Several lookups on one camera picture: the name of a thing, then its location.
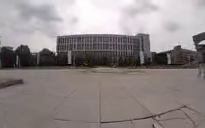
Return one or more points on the large grey office building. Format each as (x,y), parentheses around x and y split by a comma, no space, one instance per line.
(103,46)

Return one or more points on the low brown building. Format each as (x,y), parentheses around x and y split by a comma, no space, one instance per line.
(181,56)

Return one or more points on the row of dark trees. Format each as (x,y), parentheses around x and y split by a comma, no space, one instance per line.
(20,56)

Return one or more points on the low dark kerb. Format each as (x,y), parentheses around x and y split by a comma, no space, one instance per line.
(5,84)

